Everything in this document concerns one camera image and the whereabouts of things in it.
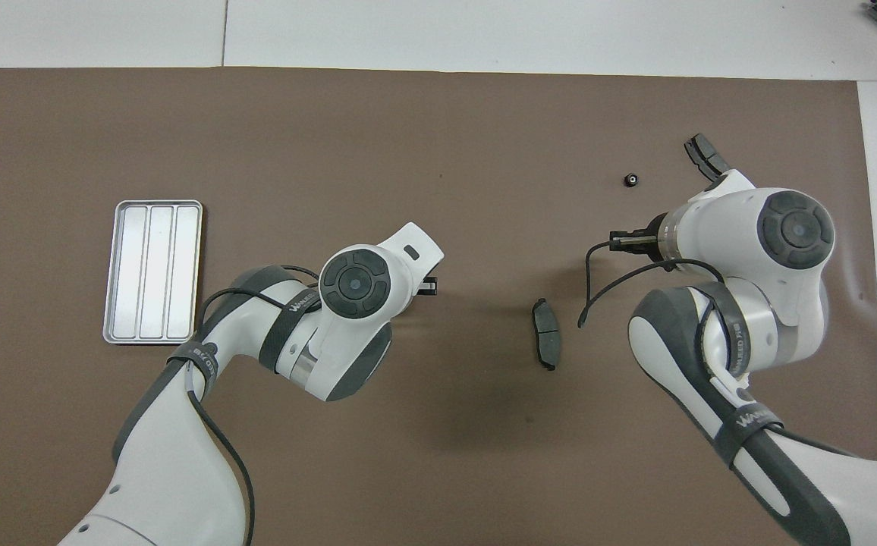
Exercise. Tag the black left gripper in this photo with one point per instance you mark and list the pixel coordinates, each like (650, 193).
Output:
(429, 287)

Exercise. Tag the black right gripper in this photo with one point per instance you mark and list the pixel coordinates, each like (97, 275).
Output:
(614, 241)

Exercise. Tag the small black bearing gear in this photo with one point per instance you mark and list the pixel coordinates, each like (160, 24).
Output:
(630, 180)

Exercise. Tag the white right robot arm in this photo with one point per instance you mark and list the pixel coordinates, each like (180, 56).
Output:
(795, 227)

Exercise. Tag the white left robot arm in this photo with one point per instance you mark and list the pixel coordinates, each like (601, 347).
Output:
(355, 284)

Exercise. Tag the silver metal tray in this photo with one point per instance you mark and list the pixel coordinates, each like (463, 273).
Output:
(154, 273)

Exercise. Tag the long grey brake pad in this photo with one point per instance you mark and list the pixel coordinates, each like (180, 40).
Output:
(547, 337)

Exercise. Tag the short grey brake pad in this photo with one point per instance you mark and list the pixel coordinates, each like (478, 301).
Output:
(702, 152)

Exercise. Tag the brown table mat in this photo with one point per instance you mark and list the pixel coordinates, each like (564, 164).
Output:
(408, 152)

